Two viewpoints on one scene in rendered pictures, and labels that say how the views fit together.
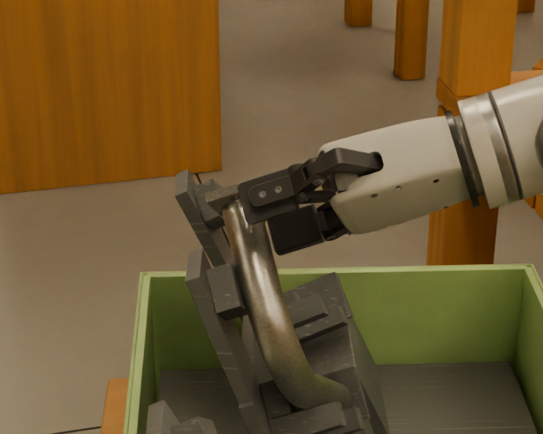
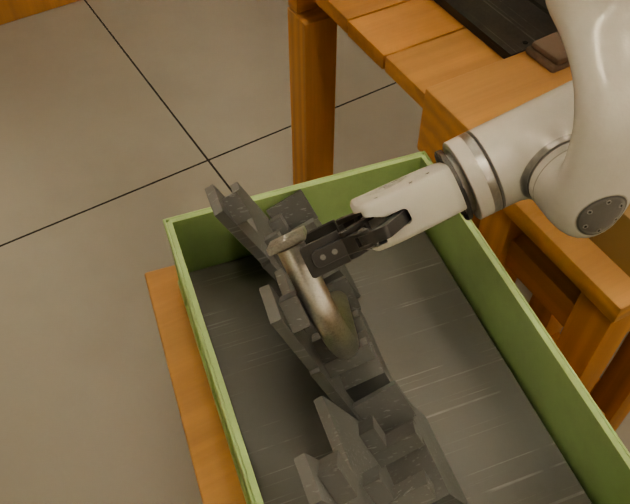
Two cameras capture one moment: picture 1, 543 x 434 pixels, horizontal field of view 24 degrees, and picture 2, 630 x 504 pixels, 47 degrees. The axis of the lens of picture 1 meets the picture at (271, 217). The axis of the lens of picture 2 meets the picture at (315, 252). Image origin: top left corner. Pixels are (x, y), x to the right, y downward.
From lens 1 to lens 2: 46 cm
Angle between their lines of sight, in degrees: 27
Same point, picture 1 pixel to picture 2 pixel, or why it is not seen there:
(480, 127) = (478, 175)
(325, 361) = not seen: hidden behind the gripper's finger
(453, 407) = (389, 258)
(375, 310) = (326, 203)
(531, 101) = (514, 148)
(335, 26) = not seen: outside the picture
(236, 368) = (307, 355)
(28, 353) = (17, 166)
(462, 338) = not seen: hidden behind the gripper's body
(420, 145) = (436, 197)
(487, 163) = (485, 200)
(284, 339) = (344, 337)
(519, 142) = (508, 182)
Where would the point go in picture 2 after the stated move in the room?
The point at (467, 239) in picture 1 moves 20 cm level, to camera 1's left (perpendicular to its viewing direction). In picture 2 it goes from (319, 69) to (241, 84)
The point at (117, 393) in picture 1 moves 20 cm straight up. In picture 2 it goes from (155, 284) to (131, 199)
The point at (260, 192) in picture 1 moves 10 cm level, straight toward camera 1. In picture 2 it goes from (321, 255) to (359, 343)
